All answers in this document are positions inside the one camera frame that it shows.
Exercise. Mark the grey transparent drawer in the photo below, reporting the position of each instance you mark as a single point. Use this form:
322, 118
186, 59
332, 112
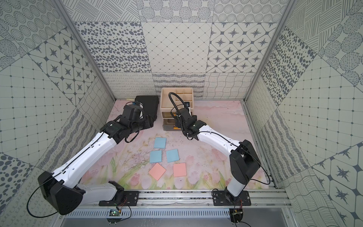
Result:
166, 115

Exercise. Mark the blue sticky note lower left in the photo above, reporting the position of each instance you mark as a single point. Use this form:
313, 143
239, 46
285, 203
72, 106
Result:
155, 156

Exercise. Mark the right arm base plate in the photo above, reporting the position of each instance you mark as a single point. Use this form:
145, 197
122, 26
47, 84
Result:
224, 198

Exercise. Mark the aluminium mounting rail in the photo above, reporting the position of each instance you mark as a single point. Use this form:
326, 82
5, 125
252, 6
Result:
264, 198

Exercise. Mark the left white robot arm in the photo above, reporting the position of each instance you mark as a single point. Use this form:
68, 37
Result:
62, 188

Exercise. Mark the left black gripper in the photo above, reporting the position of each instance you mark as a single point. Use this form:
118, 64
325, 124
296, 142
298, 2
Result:
144, 106

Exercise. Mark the blue sticky note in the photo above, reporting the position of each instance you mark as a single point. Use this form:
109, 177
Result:
155, 156
160, 143
172, 155

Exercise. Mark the blue sticky note lower right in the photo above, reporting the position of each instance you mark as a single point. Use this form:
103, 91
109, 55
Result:
172, 155

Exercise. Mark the blue sticky note top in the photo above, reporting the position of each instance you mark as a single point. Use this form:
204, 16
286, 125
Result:
160, 143

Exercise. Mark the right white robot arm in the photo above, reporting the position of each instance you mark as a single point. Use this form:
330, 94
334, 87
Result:
244, 162

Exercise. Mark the black plastic tool case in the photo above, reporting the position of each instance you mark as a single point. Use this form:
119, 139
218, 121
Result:
149, 109

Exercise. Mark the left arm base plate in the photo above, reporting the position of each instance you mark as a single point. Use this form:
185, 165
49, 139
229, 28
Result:
128, 198

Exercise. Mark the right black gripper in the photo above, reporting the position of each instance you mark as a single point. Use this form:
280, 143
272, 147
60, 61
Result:
177, 123

